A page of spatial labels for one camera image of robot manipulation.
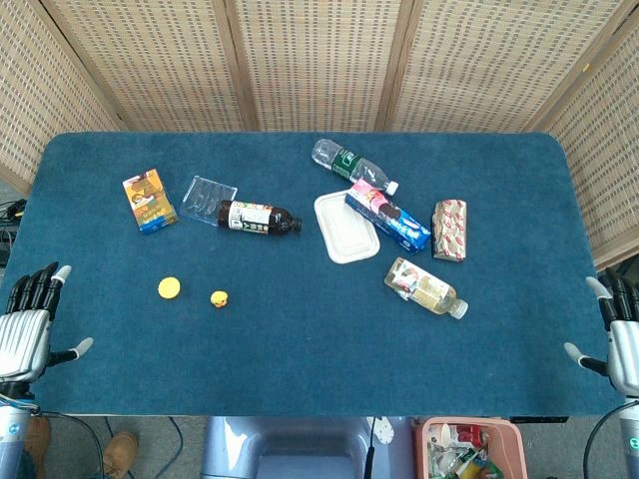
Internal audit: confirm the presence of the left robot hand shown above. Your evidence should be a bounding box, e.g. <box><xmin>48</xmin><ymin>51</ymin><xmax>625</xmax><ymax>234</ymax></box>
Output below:
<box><xmin>0</xmin><ymin>262</ymin><xmax>95</xmax><ymax>384</ymax></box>

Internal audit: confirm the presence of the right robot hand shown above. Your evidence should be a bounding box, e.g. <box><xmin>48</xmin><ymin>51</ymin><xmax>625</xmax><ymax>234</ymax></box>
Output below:
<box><xmin>563</xmin><ymin>267</ymin><xmax>639</xmax><ymax>400</ymax></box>

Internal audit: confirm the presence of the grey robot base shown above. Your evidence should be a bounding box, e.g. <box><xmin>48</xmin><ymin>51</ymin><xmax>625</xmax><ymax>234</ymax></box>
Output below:
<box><xmin>201</xmin><ymin>416</ymin><xmax>416</xmax><ymax>479</ymax></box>

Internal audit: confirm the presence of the clear plastic tray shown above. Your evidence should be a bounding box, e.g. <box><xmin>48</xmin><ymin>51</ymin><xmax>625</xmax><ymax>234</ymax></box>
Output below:
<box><xmin>178</xmin><ymin>175</ymin><xmax>238</xmax><ymax>229</ymax></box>

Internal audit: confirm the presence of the tan shoe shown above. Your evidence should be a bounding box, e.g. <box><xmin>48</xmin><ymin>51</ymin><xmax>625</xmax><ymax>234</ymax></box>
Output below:
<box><xmin>24</xmin><ymin>416</ymin><xmax>52</xmax><ymax>468</ymax></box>
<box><xmin>102</xmin><ymin>431</ymin><xmax>140</xmax><ymax>476</ymax></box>

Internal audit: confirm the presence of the black table control box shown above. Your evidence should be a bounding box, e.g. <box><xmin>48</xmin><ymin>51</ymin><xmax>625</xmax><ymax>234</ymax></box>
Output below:
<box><xmin>508</xmin><ymin>415</ymin><xmax>570</xmax><ymax>425</ymax></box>

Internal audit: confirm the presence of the pink waste bin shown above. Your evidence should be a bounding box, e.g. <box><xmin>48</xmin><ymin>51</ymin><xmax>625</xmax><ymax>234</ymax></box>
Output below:
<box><xmin>414</xmin><ymin>417</ymin><xmax>529</xmax><ymax>479</ymax></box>

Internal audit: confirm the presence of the orange snack box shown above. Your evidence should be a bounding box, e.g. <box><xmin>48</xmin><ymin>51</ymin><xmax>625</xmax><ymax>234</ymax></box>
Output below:
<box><xmin>122</xmin><ymin>168</ymin><xmax>180</xmax><ymax>235</ymax></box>

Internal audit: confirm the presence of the woven folding screen panel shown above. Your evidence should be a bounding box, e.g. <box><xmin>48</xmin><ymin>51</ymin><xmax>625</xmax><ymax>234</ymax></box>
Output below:
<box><xmin>39</xmin><ymin>0</ymin><xmax>260</xmax><ymax>133</ymax></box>
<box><xmin>523</xmin><ymin>19</ymin><xmax>639</xmax><ymax>268</ymax></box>
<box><xmin>0</xmin><ymin>0</ymin><xmax>124</xmax><ymax>196</ymax></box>
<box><xmin>381</xmin><ymin>0</ymin><xmax>638</xmax><ymax>133</ymax></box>
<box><xmin>223</xmin><ymin>0</ymin><xmax>416</xmax><ymax>133</ymax></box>

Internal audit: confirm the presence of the yellow tea bottle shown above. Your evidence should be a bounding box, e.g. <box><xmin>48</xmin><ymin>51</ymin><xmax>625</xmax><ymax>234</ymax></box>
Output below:
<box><xmin>383</xmin><ymin>256</ymin><xmax>469</xmax><ymax>320</ymax></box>

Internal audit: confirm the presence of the red patterned snack pack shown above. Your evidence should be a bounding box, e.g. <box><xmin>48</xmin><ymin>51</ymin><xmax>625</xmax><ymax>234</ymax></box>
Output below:
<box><xmin>430</xmin><ymin>199</ymin><xmax>469</xmax><ymax>262</ymax></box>

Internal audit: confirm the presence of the dark drink bottle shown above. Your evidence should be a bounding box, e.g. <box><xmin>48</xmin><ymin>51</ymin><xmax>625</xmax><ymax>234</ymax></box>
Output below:
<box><xmin>217</xmin><ymin>200</ymin><xmax>304</xmax><ymax>239</ymax></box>

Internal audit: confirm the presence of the blue cookie box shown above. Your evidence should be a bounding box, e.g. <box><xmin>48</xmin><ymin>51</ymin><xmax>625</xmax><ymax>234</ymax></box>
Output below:
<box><xmin>344</xmin><ymin>178</ymin><xmax>432</xmax><ymax>255</ymax></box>

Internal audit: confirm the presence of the blue felt table mat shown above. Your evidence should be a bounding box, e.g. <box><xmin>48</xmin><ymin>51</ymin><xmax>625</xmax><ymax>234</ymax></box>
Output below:
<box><xmin>0</xmin><ymin>131</ymin><xmax>626</xmax><ymax>418</ymax></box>

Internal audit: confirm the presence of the white plastic container lid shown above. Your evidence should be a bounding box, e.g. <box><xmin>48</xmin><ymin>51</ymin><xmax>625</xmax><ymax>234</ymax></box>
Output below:
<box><xmin>314</xmin><ymin>188</ymin><xmax>381</xmax><ymax>263</ymax></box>

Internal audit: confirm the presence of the clear water bottle green label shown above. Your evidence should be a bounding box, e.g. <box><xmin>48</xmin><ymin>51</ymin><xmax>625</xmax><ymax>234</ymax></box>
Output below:
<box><xmin>312</xmin><ymin>138</ymin><xmax>399</xmax><ymax>197</ymax></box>

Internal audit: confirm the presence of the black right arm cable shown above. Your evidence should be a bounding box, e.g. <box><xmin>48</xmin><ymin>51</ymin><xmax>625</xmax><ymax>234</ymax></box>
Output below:
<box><xmin>584</xmin><ymin>400</ymin><xmax>625</xmax><ymax>479</ymax></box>

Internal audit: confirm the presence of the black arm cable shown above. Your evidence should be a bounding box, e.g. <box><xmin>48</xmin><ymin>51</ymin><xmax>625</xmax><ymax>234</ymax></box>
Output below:
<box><xmin>29</xmin><ymin>406</ymin><xmax>105</xmax><ymax>479</ymax></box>
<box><xmin>584</xmin><ymin>400</ymin><xmax>625</xmax><ymax>479</ymax></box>

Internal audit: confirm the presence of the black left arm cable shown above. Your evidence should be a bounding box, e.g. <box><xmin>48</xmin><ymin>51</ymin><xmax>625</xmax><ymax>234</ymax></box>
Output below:
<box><xmin>29</xmin><ymin>406</ymin><xmax>105</xmax><ymax>479</ymax></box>

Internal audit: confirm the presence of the black cable tangle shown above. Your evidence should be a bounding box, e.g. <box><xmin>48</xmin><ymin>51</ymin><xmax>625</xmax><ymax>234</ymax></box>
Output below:
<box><xmin>0</xmin><ymin>198</ymin><xmax>29</xmax><ymax>265</ymax></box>

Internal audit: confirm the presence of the blue floor cable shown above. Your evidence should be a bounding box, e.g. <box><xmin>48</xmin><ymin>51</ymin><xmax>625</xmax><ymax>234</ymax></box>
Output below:
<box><xmin>167</xmin><ymin>417</ymin><xmax>187</xmax><ymax>468</ymax></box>

